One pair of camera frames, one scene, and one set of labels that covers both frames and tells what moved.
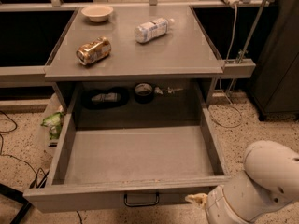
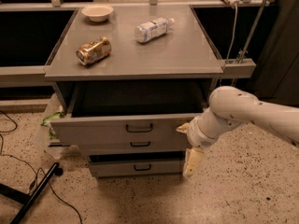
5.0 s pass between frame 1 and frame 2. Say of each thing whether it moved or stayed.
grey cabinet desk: stayed
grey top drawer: moved
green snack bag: stayed
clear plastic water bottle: stayed
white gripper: moved
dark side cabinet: stayed
